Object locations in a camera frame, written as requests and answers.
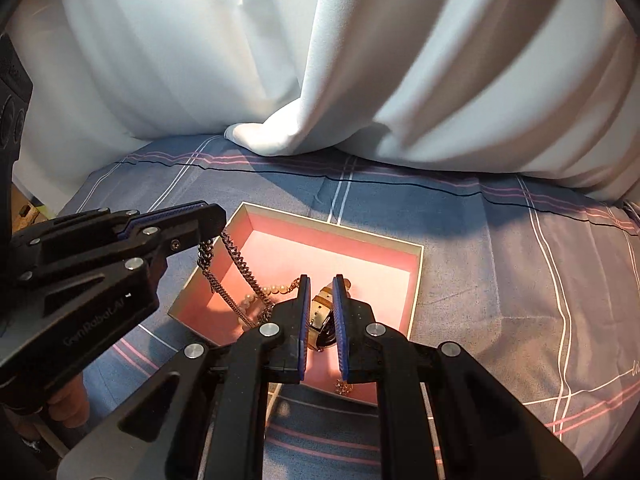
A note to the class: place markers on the gold wrist watch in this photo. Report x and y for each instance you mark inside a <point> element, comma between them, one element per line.
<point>320,310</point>

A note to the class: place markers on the white curtain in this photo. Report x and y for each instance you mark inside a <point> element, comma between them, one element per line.
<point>250,50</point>

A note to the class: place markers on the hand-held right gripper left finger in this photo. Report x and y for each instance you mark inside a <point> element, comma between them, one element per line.
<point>303,330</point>

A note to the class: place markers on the person's left hand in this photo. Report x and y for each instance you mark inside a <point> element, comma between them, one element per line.
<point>70,402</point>

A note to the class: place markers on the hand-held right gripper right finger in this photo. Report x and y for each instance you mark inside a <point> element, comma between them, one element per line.
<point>340,330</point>

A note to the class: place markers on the pink lined jewelry box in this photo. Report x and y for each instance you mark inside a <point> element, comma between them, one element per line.
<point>310,245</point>

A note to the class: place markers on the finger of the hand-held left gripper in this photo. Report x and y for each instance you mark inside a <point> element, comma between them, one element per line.
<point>190,230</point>
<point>100,225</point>

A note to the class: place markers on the blue plaid bed sheet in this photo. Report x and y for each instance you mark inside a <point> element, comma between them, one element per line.
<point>500,270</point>

